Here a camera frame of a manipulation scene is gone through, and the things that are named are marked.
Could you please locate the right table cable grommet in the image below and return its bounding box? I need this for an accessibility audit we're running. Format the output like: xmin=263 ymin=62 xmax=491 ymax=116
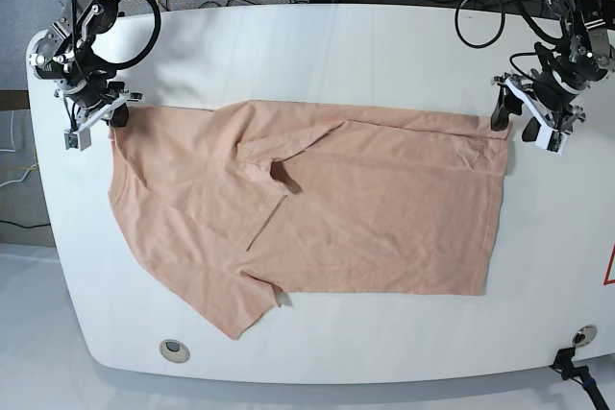
xmin=572 ymin=325 xmax=598 ymax=348

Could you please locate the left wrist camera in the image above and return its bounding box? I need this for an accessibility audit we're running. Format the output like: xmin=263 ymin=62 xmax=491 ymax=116
xmin=534 ymin=126 xmax=568 ymax=156

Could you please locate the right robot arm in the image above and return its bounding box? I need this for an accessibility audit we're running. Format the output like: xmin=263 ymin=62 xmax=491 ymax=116
xmin=29 ymin=0 xmax=161 ymax=132

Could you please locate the peach pink T-shirt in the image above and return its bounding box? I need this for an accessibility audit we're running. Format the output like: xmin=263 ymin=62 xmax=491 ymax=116
xmin=109 ymin=100 xmax=509 ymax=339

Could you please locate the black clamp mount with pole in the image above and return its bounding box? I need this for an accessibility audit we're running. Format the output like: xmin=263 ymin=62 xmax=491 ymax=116
xmin=550 ymin=347 xmax=609 ymax=410

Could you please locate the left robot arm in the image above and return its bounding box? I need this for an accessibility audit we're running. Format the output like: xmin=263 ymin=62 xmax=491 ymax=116
xmin=490 ymin=0 xmax=614 ymax=153

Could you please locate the table cable grommet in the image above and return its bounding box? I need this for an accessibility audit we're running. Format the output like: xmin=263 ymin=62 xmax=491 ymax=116
xmin=572 ymin=325 xmax=598 ymax=348
xmin=160 ymin=339 xmax=190 ymax=364

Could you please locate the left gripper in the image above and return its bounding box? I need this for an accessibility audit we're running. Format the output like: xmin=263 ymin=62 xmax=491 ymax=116
xmin=490 ymin=71 xmax=586 ymax=143

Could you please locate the red triangle warning sticker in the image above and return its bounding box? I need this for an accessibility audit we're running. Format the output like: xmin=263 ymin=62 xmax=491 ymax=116
xmin=603 ymin=246 xmax=615 ymax=285

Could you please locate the left table cable grommet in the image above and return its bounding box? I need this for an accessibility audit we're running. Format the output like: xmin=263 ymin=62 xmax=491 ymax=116
xmin=160 ymin=339 xmax=190 ymax=364

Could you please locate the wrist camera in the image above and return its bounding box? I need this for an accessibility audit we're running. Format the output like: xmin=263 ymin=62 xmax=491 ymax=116
xmin=63 ymin=128 xmax=91 ymax=152
xmin=534 ymin=126 xmax=568 ymax=156

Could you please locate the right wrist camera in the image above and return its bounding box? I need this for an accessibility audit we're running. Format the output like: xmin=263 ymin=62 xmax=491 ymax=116
xmin=63 ymin=128 xmax=91 ymax=152

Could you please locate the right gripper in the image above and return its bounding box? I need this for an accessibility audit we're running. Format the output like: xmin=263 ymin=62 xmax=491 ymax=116
xmin=54 ymin=79 xmax=144 ymax=131

